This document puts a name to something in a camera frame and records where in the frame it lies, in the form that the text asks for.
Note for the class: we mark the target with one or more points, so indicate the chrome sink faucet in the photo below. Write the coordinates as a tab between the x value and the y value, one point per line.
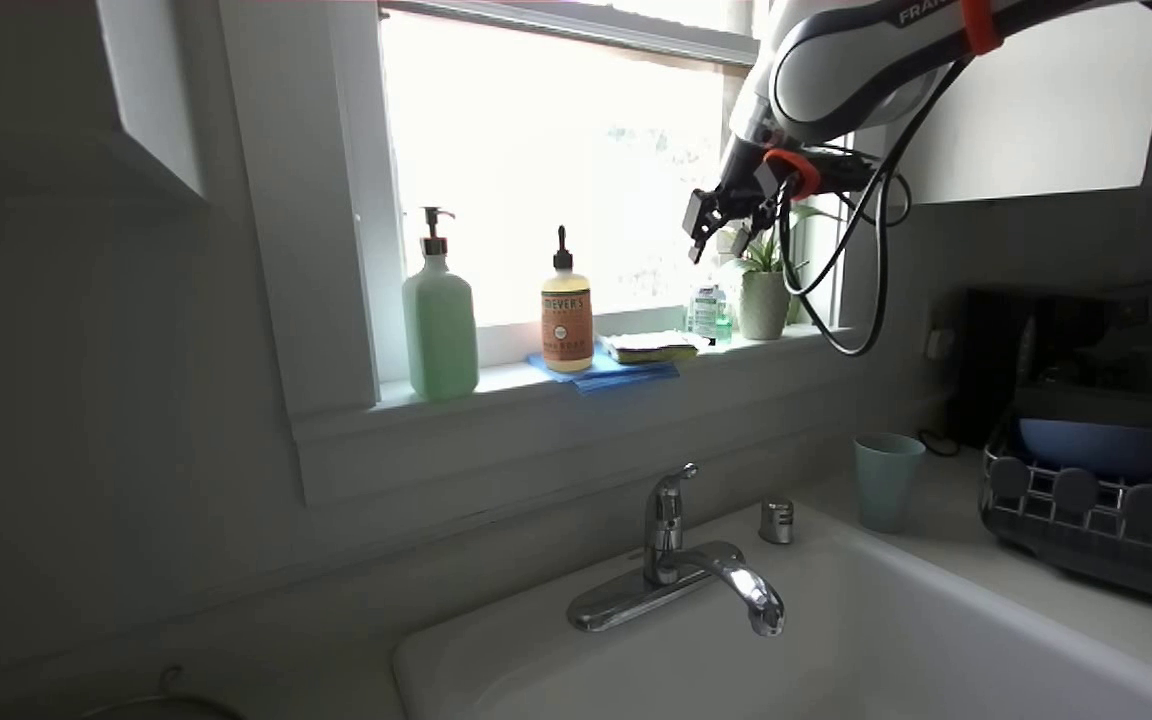
675	569

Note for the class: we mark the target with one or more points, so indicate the white porcelain sink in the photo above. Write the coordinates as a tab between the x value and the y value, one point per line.
870	633

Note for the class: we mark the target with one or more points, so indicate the blue bowl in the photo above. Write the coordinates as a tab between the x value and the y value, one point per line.
1101	448

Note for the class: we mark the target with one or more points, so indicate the blue cloth on sill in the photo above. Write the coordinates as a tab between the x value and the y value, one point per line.
603	375

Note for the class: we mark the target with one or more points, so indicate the chrome sink sprayer knob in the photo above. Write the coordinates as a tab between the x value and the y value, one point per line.
776	519

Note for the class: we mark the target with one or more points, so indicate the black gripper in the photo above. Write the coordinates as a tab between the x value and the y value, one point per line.
754	178

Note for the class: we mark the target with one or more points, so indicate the orchid in white pot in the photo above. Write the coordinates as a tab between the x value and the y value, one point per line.
767	255

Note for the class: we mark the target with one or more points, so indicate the orange soap pump bottle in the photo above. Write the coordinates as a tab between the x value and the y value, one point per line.
566	314

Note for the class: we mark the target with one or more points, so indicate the small clear teal bottle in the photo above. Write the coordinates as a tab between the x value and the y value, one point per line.
711	314

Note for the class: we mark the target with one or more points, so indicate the dish drying rack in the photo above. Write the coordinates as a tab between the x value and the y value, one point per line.
1071	519

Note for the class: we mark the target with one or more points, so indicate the green soap pump bottle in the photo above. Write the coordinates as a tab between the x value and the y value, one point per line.
441	322

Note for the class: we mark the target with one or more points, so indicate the teal plastic cup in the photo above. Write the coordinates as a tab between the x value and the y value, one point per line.
887	470

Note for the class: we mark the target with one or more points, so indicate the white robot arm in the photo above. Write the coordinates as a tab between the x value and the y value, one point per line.
968	97

